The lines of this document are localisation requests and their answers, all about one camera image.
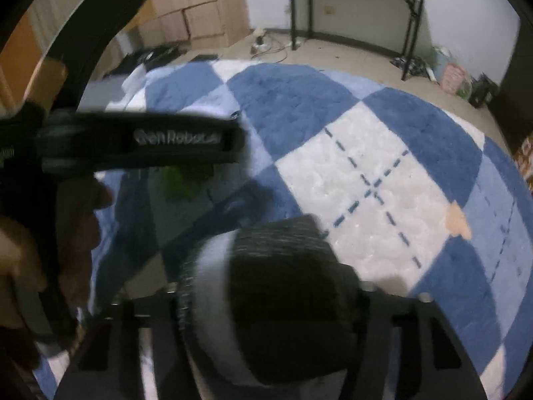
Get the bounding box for cardboard boxes by wall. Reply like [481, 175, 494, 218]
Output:
[513, 133, 533, 193]

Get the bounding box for person's hand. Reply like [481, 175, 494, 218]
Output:
[1, 174, 113, 330]

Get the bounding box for pink bag on floor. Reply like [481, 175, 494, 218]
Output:
[440, 62, 467, 95]

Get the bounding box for blue white checkered rug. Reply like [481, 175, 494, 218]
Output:
[32, 59, 533, 400]

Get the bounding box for black bag on floor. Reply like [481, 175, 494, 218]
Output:
[469, 73, 498, 108]

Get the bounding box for wooden cabinet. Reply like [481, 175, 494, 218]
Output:
[125, 0, 251, 49]

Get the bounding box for green small object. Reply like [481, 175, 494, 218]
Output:
[163, 165, 213, 200]

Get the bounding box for power strip with cables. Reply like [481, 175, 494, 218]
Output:
[250, 28, 288, 63]

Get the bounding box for black case on floor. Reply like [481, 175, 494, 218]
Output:
[103, 44, 182, 79]

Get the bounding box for black flat tray on floor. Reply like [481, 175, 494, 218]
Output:
[191, 54, 219, 62]

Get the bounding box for black white striped foam cylinder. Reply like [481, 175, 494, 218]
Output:
[179, 215, 368, 387]

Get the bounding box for dark door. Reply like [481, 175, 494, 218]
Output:
[489, 23, 533, 154]

